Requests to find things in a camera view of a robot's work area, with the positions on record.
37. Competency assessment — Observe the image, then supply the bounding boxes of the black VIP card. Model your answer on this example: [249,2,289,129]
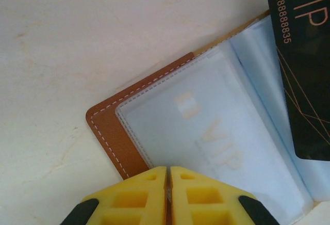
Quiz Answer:
[265,0,330,163]

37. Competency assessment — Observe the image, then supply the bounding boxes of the silver VIP card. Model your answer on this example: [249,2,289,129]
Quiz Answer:
[128,62,297,200]

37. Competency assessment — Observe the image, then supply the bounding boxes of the brown leather card holder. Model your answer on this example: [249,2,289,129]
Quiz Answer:
[86,9,330,218]

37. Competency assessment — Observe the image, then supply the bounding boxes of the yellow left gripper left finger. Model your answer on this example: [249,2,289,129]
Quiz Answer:
[60,166,168,225]

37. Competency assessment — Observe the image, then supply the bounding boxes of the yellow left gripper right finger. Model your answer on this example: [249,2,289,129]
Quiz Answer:
[169,166,278,225]

